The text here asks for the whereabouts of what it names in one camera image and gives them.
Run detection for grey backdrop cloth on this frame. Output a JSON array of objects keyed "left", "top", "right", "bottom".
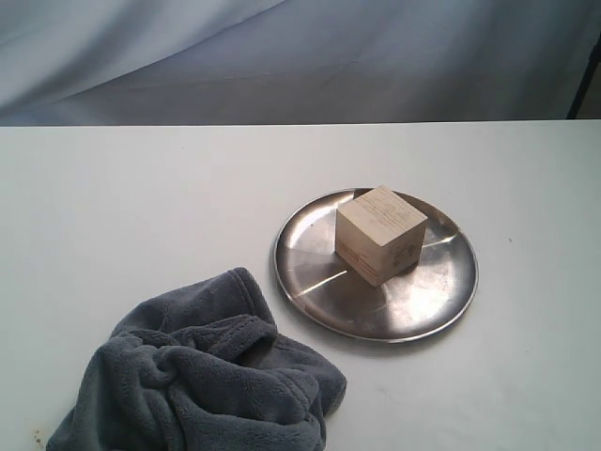
[{"left": 1, "top": 1, "right": 600, "bottom": 126}]

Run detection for light wooden cube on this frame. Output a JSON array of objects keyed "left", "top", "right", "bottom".
[{"left": 334, "top": 186, "right": 427, "bottom": 287}]

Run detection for grey fleece towel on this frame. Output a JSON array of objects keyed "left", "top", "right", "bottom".
[{"left": 47, "top": 268, "right": 347, "bottom": 450}]

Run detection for round steel plate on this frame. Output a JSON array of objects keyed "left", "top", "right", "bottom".
[{"left": 272, "top": 188, "right": 479, "bottom": 343}]

